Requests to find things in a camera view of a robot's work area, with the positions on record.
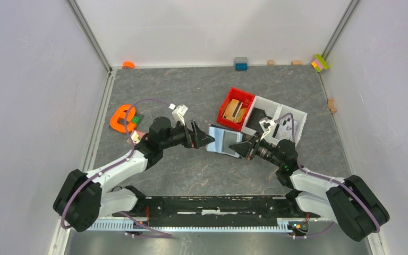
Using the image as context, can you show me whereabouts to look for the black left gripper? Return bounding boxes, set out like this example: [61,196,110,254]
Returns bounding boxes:
[160,120,215,150]

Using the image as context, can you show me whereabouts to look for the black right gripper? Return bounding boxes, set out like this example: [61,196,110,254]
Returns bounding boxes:
[228,131,283,168]

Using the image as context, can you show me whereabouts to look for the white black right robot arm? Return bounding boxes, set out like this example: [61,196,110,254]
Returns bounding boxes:
[229,136,390,242]

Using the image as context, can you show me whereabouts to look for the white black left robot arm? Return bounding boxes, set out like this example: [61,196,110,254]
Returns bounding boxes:
[53,116,215,232]

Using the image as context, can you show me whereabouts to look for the stack of gold credit cards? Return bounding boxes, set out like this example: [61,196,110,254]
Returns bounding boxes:
[223,99,247,123]

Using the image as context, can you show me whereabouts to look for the red plastic bin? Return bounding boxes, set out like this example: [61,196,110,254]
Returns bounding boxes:
[216,87,255,131]

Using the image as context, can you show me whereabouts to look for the white plastic bin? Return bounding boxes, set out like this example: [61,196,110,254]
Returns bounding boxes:
[241,96,281,135]
[271,105,308,145]

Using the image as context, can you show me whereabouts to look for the pink wooden block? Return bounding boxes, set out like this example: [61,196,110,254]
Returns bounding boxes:
[128,130,146,145]

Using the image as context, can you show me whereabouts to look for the green lego brick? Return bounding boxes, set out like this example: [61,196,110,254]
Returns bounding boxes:
[131,115,144,127]

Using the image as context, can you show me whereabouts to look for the blue grey lego block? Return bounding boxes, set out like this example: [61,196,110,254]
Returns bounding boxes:
[234,57,249,71]

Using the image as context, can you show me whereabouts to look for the orange letter toy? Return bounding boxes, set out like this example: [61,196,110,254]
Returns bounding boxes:
[109,105,138,133]

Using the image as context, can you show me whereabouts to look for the curved wooden arch block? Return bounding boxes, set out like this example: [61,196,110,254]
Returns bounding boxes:
[327,98,337,114]

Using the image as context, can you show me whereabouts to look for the orange round toy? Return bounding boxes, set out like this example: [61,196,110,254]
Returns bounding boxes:
[122,61,135,69]

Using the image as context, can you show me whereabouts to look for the green pink lego stack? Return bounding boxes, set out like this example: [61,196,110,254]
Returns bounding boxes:
[311,54,330,73]

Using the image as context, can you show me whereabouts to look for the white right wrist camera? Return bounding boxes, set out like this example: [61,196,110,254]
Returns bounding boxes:
[259,117,277,140]

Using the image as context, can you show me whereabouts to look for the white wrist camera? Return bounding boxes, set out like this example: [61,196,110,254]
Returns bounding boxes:
[259,117,277,140]
[168,104,189,126]

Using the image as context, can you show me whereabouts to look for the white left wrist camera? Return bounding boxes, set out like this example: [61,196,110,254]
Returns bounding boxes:
[168,104,189,126]

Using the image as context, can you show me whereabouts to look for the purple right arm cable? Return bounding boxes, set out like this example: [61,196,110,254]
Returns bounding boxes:
[276,112,381,234]

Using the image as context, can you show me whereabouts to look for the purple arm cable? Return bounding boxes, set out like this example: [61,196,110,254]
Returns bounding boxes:
[276,112,381,234]
[60,99,171,230]

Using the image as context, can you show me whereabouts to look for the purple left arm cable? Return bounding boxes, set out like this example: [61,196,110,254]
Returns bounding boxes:
[60,99,171,230]

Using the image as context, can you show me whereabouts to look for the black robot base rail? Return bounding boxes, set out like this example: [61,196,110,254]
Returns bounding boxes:
[127,195,317,227]

